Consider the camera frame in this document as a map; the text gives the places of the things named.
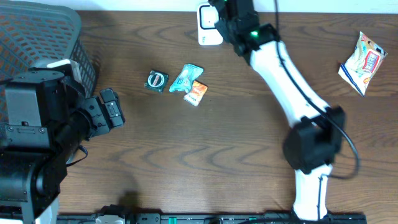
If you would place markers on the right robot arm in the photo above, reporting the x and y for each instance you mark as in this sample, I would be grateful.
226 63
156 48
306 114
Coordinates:
314 138

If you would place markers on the orange white tissue pack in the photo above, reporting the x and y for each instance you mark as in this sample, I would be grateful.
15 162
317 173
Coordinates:
196 94

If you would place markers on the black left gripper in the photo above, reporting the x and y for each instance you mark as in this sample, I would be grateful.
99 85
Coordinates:
101 113

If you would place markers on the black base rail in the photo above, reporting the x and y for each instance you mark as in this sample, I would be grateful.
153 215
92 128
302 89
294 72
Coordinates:
118 214

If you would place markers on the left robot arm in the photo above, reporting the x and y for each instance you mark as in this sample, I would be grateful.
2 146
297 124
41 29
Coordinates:
34 162

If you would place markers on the white barcode scanner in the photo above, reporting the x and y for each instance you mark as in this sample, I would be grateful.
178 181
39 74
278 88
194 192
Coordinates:
207 17

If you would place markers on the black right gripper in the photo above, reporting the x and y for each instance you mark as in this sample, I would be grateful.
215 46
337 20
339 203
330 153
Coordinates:
220 24

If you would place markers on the grey plastic mesh basket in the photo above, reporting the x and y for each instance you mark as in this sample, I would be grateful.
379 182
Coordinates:
33 35

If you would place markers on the teal snack packet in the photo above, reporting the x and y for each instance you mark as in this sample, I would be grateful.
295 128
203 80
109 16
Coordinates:
185 79

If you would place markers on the white blue snack bag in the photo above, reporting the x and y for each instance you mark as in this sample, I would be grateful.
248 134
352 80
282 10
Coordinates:
363 64

